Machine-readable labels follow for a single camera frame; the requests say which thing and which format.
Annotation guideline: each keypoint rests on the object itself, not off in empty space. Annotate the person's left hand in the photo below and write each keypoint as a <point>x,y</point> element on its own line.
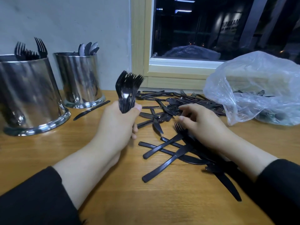
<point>115,131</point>

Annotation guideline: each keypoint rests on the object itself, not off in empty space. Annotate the person's right hand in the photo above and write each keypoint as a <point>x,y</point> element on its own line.
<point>206,126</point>

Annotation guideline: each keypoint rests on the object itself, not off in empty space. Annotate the black plastic fork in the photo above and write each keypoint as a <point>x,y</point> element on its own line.
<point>19,50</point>
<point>121,89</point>
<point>137,84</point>
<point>127,91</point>
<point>41,46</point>

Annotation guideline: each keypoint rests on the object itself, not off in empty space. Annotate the pile of black plastic cutlery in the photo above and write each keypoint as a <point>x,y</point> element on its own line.
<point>164,168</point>

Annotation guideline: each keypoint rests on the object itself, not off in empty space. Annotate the bundle of black cutlery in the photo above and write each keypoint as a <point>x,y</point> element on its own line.
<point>31,55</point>
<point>88,47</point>

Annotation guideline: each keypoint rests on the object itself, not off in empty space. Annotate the person's left forearm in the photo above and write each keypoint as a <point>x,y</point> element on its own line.
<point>51,189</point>

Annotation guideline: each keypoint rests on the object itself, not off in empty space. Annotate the person's right forearm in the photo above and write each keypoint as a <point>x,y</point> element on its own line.
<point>267,185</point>

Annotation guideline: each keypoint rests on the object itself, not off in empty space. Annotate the clear plastic bag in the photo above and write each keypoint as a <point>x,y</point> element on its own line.
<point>262,77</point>

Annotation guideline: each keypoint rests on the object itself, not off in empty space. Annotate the dark parked car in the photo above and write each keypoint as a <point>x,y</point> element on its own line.
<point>192,52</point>

